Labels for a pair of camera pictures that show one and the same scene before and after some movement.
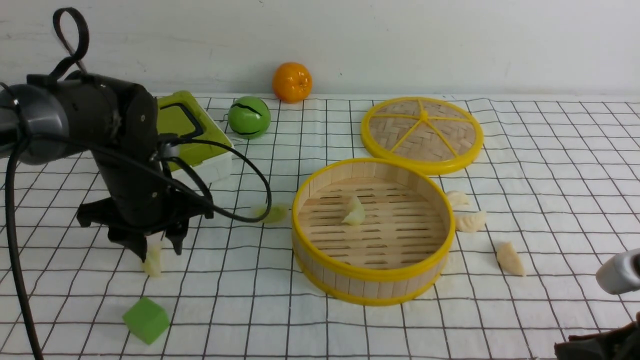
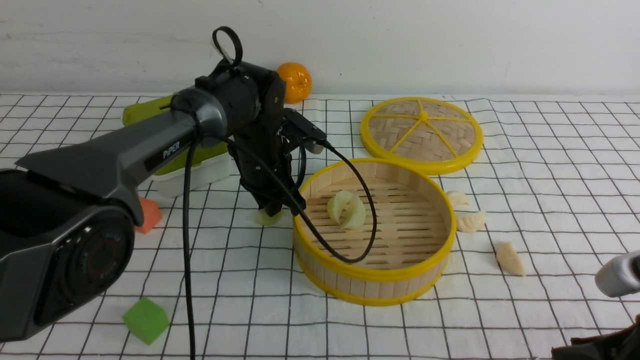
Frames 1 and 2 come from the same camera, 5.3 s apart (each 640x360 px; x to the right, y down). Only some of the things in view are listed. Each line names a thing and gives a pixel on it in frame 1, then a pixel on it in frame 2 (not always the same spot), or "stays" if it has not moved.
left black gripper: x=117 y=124 -> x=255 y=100
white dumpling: x=509 y=260 stays
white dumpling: x=459 y=200 stays
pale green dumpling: x=152 y=266 -> x=346 y=209
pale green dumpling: x=276 y=214 stays
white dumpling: x=470 y=222 stays
